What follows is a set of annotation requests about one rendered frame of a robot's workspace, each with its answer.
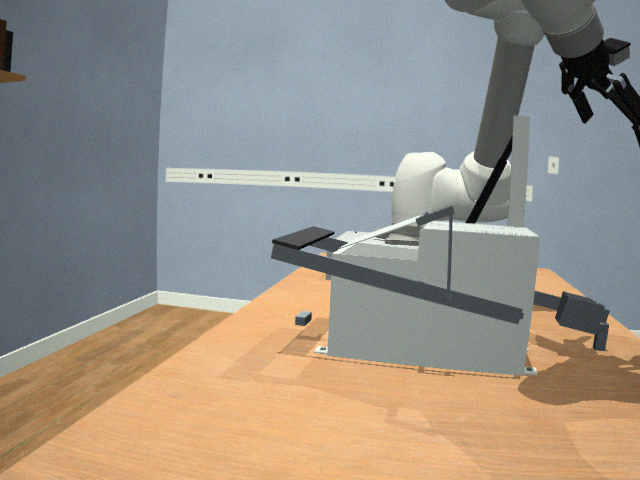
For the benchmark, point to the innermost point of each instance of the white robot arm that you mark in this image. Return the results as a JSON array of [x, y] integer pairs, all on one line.
[[422, 182]]

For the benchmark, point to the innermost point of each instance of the black long thin rod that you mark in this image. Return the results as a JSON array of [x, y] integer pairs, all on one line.
[[494, 177]]

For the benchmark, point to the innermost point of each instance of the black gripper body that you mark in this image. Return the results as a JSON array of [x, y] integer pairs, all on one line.
[[593, 65]]

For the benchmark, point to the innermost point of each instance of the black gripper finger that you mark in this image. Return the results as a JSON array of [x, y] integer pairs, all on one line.
[[630, 103], [575, 92]]

